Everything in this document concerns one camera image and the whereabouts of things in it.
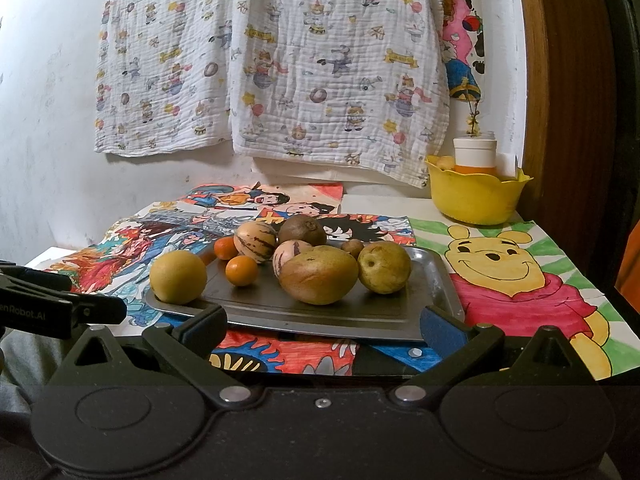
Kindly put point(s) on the brownish striped pepino melon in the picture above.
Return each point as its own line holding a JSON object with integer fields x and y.
{"x": 290, "y": 260}

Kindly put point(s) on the round yellow fruit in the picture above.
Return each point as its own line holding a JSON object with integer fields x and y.
{"x": 177, "y": 277}

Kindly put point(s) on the white and orange jar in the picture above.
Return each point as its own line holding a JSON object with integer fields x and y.
{"x": 475, "y": 155}

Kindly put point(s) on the black-haired cartoon drawing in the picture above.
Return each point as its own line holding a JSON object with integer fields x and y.
{"x": 370, "y": 227}

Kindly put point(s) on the pale yellow lump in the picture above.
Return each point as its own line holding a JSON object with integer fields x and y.
{"x": 446, "y": 162}

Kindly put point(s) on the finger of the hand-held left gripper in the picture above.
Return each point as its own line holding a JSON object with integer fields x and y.
{"x": 100, "y": 311}
{"x": 35, "y": 277}

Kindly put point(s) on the small brown kiwi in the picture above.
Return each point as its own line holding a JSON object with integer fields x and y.
{"x": 352, "y": 248}

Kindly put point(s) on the red and blue drawing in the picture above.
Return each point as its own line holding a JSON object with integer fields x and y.
{"x": 310, "y": 357}

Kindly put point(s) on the printed muslin blanket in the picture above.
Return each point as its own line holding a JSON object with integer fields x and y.
{"x": 345, "y": 70}
{"x": 165, "y": 60}

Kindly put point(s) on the colourful anime drawing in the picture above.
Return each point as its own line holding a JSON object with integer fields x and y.
{"x": 125, "y": 245}

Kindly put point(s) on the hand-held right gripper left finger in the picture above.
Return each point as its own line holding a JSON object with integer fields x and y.
{"x": 202, "y": 332}

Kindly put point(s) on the metal tray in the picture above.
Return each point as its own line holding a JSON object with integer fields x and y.
{"x": 300, "y": 317}

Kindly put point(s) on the small yellow-green pear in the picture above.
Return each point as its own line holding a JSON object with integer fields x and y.
{"x": 385, "y": 267}

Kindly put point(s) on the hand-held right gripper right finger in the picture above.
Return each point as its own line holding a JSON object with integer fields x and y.
{"x": 442, "y": 332}

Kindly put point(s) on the yellow plastic bowl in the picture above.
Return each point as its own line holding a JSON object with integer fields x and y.
{"x": 475, "y": 195}

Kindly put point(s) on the small orange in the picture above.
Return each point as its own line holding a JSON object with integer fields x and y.
{"x": 225, "y": 248}
{"x": 241, "y": 271}

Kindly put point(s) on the pale striped pepino melon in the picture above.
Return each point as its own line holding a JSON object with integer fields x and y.
{"x": 254, "y": 240}

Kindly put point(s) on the wall poster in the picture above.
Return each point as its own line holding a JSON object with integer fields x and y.
{"x": 462, "y": 30}

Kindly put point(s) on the yellow bear drawing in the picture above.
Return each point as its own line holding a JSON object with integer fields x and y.
{"x": 500, "y": 280}

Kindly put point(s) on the thin plant twig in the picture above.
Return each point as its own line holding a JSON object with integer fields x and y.
{"x": 474, "y": 115}

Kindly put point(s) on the orange cloth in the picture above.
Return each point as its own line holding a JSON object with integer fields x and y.
{"x": 630, "y": 260}

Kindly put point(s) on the cartoon kids drawing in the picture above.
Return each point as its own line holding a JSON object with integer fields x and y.
{"x": 260, "y": 197}

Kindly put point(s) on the wooden door frame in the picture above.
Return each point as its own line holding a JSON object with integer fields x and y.
{"x": 565, "y": 110}

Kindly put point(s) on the large yellow-green pear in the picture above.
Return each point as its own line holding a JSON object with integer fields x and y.
{"x": 320, "y": 277}

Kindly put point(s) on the brown round fruit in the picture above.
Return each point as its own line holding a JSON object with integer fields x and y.
{"x": 302, "y": 230}

